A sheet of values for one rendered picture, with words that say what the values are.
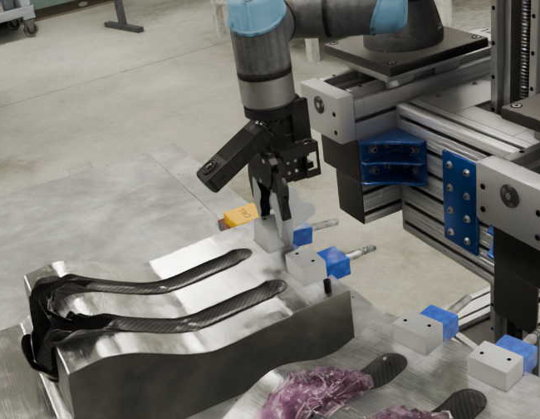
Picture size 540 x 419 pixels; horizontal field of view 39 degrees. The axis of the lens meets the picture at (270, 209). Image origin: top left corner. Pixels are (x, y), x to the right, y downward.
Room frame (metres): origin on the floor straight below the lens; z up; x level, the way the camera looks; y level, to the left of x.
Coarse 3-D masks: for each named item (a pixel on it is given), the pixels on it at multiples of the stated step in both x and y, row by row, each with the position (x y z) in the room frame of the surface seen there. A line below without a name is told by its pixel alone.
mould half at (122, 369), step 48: (240, 240) 1.02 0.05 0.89; (192, 288) 0.92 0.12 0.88; (240, 288) 0.90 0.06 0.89; (288, 288) 0.87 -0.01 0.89; (336, 288) 0.86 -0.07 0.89; (0, 336) 0.91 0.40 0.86; (96, 336) 0.77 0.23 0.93; (144, 336) 0.78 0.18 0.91; (192, 336) 0.80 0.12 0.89; (240, 336) 0.79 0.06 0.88; (288, 336) 0.81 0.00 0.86; (336, 336) 0.84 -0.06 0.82; (0, 384) 0.80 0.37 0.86; (48, 384) 0.78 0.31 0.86; (96, 384) 0.71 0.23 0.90; (144, 384) 0.74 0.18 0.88; (192, 384) 0.76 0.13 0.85; (240, 384) 0.78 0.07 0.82
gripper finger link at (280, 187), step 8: (272, 168) 0.98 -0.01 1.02; (272, 176) 0.97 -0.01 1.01; (280, 176) 0.97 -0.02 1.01; (272, 184) 0.97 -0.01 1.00; (280, 184) 0.96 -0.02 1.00; (280, 192) 0.96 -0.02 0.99; (288, 192) 0.96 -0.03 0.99; (280, 200) 0.96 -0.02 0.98; (288, 200) 0.96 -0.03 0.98; (280, 208) 0.96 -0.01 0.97; (288, 208) 0.97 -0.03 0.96; (288, 216) 0.96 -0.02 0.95
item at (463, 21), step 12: (216, 0) 5.69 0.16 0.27; (444, 0) 3.77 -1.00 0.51; (456, 0) 4.73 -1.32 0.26; (468, 0) 4.68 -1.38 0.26; (480, 0) 4.64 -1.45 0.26; (216, 12) 5.68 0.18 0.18; (444, 12) 3.77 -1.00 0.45; (456, 12) 4.44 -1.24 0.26; (468, 12) 4.41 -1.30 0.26; (480, 12) 4.37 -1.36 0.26; (216, 24) 5.69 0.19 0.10; (444, 24) 3.77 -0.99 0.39; (456, 24) 4.20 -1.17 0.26; (468, 24) 4.17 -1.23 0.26; (480, 24) 4.14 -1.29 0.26; (216, 36) 5.72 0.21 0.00; (312, 48) 4.73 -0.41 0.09; (312, 60) 4.72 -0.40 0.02
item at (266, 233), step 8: (264, 216) 1.02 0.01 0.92; (272, 216) 1.02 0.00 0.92; (256, 224) 1.01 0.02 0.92; (264, 224) 1.00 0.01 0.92; (272, 224) 1.00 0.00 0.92; (304, 224) 1.02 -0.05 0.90; (312, 224) 1.03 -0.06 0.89; (320, 224) 1.03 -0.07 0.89; (328, 224) 1.04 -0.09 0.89; (336, 224) 1.04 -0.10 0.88; (256, 232) 1.01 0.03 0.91; (264, 232) 0.99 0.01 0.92; (272, 232) 0.98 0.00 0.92; (296, 232) 1.00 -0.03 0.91; (304, 232) 1.00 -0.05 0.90; (256, 240) 1.01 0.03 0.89; (264, 240) 0.99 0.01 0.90; (272, 240) 0.98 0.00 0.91; (280, 240) 0.98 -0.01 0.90; (296, 240) 1.00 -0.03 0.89; (304, 240) 1.00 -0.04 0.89; (264, 248) 0.99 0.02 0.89; (272, 248) 0.98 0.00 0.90; (280, 248) 0.98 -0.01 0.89
